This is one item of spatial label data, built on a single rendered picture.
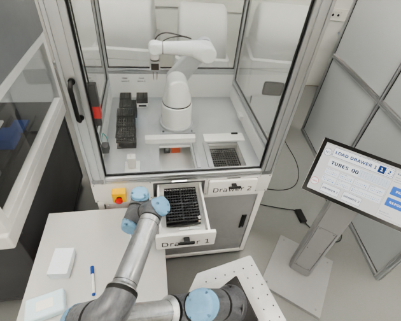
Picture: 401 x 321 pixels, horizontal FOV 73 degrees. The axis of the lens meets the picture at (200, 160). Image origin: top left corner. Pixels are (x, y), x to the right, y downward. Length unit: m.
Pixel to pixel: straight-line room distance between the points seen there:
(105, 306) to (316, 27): 1.18
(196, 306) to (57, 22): 1.09
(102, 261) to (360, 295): 1.93
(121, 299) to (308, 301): 1.71
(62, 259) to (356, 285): 2.11
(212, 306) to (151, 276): 0.41
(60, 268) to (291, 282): 1.63
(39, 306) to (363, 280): 2.24
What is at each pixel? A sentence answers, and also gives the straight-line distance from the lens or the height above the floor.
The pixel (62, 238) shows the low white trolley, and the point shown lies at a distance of 1.61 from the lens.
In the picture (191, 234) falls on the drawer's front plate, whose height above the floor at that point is 0.93.
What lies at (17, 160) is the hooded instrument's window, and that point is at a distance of 1.66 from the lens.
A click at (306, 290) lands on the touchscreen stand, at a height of 0.04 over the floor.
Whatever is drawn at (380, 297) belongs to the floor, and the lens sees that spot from 2.69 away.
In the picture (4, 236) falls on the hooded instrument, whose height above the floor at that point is 0.90.
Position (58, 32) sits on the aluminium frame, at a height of 1.71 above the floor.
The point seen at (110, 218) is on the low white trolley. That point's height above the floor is 0.76.
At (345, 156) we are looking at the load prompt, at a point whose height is 1.15.
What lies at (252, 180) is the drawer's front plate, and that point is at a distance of 1.61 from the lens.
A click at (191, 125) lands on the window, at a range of 1.29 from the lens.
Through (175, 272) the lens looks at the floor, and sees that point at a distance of 2.25.
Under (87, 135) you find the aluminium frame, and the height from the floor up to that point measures 1.27.
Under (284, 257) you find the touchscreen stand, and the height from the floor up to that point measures 0.04.
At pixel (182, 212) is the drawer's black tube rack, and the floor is 0.90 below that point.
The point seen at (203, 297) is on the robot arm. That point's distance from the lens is 1.11.
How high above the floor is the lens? 2.04
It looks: 42 degrees down
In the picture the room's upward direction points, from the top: 6 degrees clockwise
